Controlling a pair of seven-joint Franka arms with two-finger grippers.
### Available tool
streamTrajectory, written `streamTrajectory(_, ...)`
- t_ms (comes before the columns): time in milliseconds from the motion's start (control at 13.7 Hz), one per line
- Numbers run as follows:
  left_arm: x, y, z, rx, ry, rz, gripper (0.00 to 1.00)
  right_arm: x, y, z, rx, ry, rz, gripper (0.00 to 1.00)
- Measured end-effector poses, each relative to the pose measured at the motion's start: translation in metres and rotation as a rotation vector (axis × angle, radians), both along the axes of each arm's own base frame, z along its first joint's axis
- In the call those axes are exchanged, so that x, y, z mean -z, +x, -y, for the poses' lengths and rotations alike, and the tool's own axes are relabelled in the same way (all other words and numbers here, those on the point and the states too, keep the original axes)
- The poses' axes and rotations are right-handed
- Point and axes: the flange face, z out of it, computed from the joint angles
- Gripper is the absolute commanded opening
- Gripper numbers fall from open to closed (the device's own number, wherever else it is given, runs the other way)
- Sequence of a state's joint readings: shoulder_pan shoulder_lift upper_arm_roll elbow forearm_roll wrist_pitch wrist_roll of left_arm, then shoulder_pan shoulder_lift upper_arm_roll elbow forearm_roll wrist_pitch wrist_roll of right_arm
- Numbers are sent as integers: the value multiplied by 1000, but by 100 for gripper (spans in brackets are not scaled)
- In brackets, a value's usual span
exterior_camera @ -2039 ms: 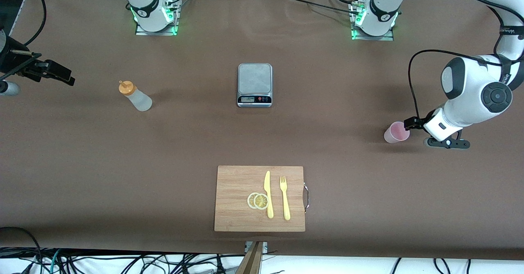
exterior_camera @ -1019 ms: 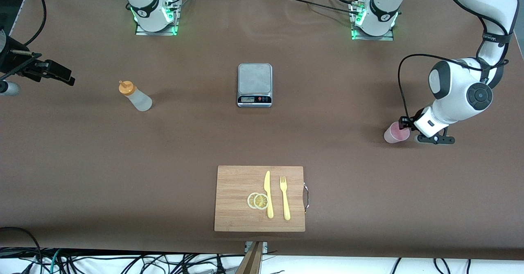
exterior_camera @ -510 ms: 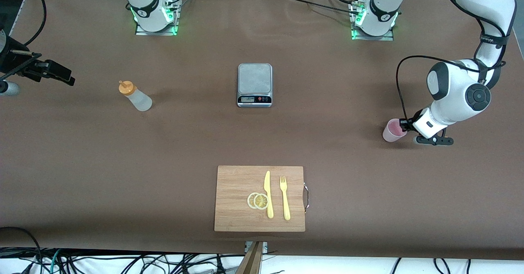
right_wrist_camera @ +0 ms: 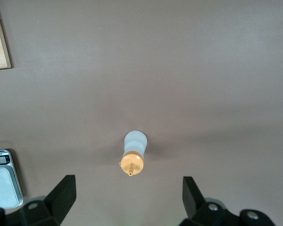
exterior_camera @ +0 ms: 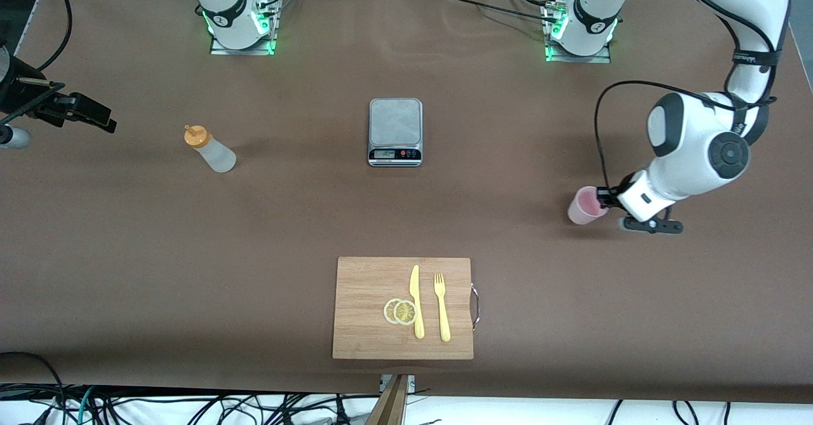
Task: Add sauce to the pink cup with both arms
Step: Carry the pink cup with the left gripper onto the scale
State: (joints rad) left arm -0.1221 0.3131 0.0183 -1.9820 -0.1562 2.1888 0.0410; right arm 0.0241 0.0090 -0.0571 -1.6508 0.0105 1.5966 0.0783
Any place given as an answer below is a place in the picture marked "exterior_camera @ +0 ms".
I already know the pink plastic cup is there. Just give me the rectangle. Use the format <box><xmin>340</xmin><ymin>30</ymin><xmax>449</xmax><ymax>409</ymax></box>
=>
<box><xmin>567</xmin><ymin>186</ymin><xmax>610</xmax><ymax>226</ymax></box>

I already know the sauce bottle with orange cap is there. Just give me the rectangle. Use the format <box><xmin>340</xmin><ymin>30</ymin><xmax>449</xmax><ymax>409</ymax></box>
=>
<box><xmin>184</xmin><ymin>125</ymin><xmax>237</xmax><ymax>173</ymax></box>

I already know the brown table cover sheet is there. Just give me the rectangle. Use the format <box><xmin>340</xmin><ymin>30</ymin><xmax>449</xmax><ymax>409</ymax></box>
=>
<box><xmin>0</xmin><ymin>0</ymin><xmax>813</xmax><ymax>407</ymax></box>

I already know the yellow plastic fork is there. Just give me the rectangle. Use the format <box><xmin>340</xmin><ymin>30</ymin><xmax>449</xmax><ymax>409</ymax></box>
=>
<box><xmin>434</xmin><ymin>273</ymin><xmax>452</xmax><ymax>342</ymax></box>

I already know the yellow plastic knife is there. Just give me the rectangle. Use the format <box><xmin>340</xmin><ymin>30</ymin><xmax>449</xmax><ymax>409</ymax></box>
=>
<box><xmin>410</xmin><ymin>265</ymin><xmax>425</xmax><ymax>340</ymax></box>

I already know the silver digital kitchen scale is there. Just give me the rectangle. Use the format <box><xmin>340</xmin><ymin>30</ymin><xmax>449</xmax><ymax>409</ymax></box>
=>
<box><xmin>368</xmin><ymin>98</ymin><xmax>424</xmax><ymax>168</ymax></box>

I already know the wooden cutting board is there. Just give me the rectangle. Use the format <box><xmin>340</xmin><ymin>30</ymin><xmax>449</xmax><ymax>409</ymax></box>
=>
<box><xmin>332</xmin><ymin>257</ymin><xmax>475</xmax><ymax>360</ymax></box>

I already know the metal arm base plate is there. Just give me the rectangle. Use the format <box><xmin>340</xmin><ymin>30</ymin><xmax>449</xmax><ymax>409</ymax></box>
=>
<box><xmin>210</xmin><ymin>0</ymin><xmax>276</xmax><ymax>56</ymax></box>
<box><xmin>545</xmin><ymin>0</ymin><xmax>612</xmax><ymax>64</ymax></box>

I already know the small metal bracket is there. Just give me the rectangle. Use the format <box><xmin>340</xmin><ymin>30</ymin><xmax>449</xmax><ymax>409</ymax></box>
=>
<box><xmin>380</xmin><ymin>374</ymin><xmax>417</xmax><ymax>395</ymax></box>

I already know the teal floor cable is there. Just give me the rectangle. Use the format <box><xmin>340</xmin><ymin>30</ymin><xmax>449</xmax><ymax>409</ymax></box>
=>
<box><xmin>77</xmin><ymin>387</ymin><xmax>97</xmax><ymax>425</ymax></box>

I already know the wooden post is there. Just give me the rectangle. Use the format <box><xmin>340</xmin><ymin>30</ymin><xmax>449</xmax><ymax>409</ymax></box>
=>
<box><xmin>365</xmin><ymin>374</ymin><xmax>408</xmax><ymax>425</ymax></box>

